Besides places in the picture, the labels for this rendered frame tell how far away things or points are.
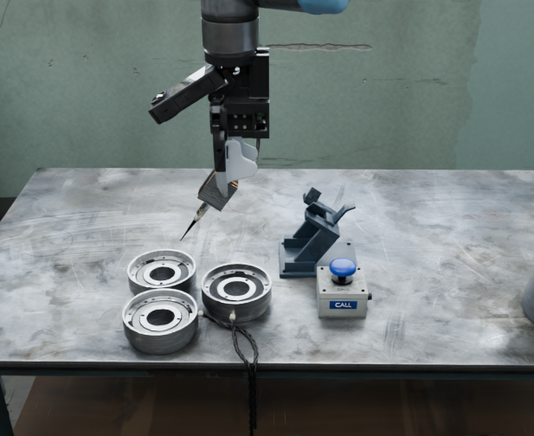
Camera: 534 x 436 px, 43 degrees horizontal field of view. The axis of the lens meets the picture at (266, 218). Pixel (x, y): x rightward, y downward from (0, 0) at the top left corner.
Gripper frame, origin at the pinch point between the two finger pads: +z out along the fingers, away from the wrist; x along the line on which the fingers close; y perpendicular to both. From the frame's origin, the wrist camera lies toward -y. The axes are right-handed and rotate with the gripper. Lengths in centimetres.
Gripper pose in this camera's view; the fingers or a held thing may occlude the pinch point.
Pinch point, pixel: (221, 183)
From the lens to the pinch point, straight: 101.6
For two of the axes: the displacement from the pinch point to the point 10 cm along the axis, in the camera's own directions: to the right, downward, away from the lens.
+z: 0.1, 8.7, 5.0
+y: 10.0, -0.1, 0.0
